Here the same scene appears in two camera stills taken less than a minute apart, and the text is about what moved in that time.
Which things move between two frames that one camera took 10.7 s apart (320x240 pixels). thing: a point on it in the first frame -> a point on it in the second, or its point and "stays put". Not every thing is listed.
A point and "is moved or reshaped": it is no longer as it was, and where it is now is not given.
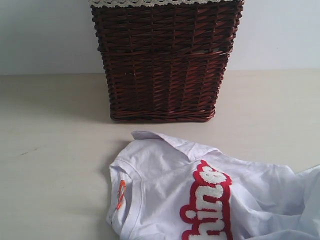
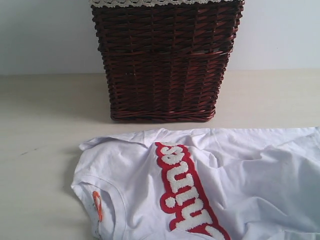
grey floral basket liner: [156, 2] stays put
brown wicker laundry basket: [166, 62] stays put
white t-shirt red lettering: [161, 189] is moved or reshaped
